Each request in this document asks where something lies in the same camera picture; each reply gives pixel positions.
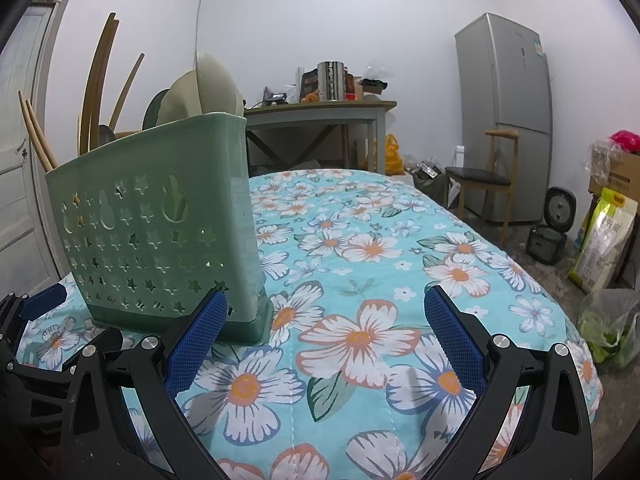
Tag white panel door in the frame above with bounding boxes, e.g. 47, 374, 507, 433
0, 0, 81, 286

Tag silver fridge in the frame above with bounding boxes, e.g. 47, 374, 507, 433
454, 12, 554, 226

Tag teal floral quilt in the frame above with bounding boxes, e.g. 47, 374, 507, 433
15, 167, 606, 480

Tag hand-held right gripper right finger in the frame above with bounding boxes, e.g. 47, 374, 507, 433
424, 285, 593, 480

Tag grey dining table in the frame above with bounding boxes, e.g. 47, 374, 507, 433
244, 100, 398, 181

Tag white rice paddle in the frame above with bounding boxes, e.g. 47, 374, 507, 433
195, 50, 246, 116

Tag wooden chair black seat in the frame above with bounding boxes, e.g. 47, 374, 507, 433
444, 129, 522, 248

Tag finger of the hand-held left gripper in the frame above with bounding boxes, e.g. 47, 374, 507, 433
60, 329, 124, 376
0, 282, 68, 356

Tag perforated steel canister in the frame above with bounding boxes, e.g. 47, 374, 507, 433
317, 61, 347, 103

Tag clear plastic bag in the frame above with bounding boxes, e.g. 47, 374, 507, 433
581, 139, 615, 183

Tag yellow green rice sack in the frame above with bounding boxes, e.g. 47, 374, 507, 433
569, 187, 640, 295

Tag green plastic utensil holder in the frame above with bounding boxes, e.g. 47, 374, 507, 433
44, 112, 275, 347

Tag pink plastic bag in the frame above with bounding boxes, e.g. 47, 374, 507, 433
609, 130, 640, 157

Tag white wall cable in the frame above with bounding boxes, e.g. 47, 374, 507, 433
196, 0, 207, 56

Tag black rice cooker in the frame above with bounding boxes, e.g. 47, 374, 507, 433
526, 186, 577, 267

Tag cream speckled spoon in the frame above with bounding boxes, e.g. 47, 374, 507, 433
156, 72, 203, 126

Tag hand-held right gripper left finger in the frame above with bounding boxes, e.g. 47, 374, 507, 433
62, 290, 230, 480

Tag brown cardboard box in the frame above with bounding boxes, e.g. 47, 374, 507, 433
587, 152, 640, 196

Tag olive green bag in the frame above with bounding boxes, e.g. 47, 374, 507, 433
404, 160, 451, 206

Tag yellow plastic bag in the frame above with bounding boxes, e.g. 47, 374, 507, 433
383, 133, 406, 176

